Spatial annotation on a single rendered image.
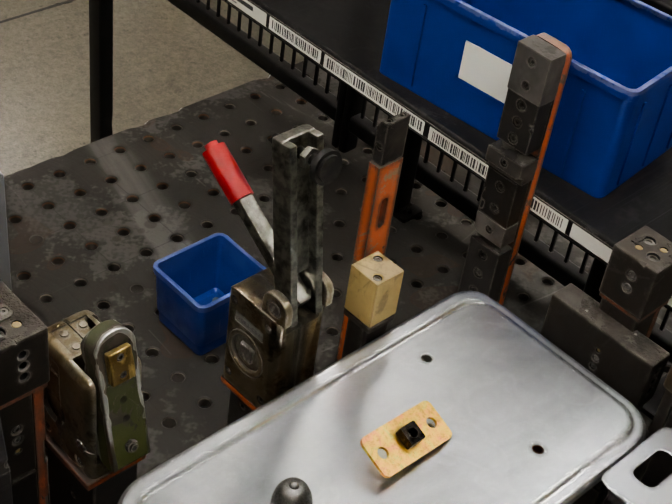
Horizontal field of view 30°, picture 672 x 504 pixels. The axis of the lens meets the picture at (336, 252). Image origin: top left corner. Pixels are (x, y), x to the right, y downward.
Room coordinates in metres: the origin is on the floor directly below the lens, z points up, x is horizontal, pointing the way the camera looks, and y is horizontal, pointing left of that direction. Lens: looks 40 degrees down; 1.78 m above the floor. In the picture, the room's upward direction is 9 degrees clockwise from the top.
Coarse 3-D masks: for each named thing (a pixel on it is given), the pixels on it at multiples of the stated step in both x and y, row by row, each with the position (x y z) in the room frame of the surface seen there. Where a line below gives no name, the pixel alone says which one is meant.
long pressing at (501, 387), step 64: (448, 320) 0.84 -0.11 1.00; (512, 320) 0.86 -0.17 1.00; (320, 384) 0.74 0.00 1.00; (384, 384) 0.75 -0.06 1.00; (448, 384) 0.76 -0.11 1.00; (512, 384) 0.78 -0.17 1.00; (576, 384) 0.79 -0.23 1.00; (192, 448) 0.65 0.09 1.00; (256, 448) 0.66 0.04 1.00; (320, 448) 0.67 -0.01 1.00; (448, 448) 0.69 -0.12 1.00; (512, 448) 0.70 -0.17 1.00; (576, 448) 0.71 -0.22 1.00
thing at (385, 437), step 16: (400, 416) 0.70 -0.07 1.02; (416, 416) 0.71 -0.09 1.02; (432, 416) 0.71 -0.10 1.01; (384, 432) 0.68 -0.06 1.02; (400, 432) 0.68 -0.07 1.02; (416, 432) 0.68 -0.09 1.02; (432, 432) 0.70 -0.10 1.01; (448, 432) 0.70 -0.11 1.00; (368, 448) 0.66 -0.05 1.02; (384, 448) 0.67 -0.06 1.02; (400, 448) 0.67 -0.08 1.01; (416, 448) 0.68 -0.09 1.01; (432, 448) 0.68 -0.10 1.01; (384, 464) 0.65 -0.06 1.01; (400, 464) 0.66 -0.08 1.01
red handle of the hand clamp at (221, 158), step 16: (208, 144) 0.86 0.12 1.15; (224, 144) 0.86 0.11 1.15; (208, 160) 0.85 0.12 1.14; (224, 160) 0.84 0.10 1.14; (224, 176) 0.83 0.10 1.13; (240, 176) 0.84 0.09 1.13; (224, 192) 0.83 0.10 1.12; (240, 192) 0.83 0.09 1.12; (240, 208) 0.82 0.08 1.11; (256, 208) 0.82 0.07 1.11; (256, 224) 0.81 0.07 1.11; (256, 240) 0.80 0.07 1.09; (272, 240) 0.80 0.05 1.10; (272, 256) 0.79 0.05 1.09; (272, 272) 0.79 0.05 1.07; (304, 288) 0.78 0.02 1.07
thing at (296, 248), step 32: (288, 160) 0.77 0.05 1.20; (320, 160) 0.76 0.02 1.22; (288, 192) 0.77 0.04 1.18; (320, 192) 0.79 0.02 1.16; (288, 224) 0.77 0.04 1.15; (320, 224) 0.79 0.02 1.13; (288, 256) 0.76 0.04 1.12; (320, 256) 0.79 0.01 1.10; (288, 288) 0.76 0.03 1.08; (320, 288) 0.78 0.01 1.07
